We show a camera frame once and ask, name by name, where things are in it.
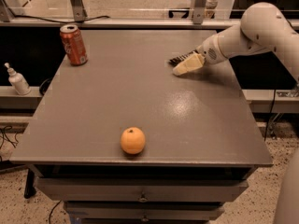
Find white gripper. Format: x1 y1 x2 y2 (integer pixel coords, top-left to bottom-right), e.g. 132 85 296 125
173 35 226 76

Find black rxbar chocolate wrapper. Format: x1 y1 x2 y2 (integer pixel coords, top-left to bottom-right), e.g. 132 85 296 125
168 52 195 67

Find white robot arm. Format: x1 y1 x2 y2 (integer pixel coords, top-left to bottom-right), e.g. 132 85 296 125
170 2 299 224

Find orange fruit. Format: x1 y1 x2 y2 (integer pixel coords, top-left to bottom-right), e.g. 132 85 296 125
121 127 146 155

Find grey drawer cabinet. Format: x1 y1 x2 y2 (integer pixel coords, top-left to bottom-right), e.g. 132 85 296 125
11 30 272 224

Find red soda can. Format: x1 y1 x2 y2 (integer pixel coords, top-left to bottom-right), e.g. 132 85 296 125
60 24 88 65

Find white pump bottle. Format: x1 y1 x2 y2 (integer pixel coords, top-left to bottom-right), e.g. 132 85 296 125
5 63 31 95

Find drawer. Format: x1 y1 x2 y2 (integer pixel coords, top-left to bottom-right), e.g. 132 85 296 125
64 202 224 221
36 178 249 203

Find top drawer front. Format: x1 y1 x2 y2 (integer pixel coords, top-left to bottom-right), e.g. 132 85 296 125
36 178 249 203

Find right metal bracket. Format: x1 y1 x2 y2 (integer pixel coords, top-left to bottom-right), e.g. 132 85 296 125
191 0 206 24

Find metal bracket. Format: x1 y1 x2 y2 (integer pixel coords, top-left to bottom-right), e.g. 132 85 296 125
191 0 206 24
70 0 87 22

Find left metal bracket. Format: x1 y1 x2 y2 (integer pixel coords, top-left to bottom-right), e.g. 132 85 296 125
70 0 87 22

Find black cable on ledge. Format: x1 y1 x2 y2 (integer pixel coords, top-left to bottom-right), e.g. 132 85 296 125
8 7 110 25

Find black cables on floor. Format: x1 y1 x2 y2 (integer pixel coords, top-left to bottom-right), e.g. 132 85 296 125
0 125 24 162

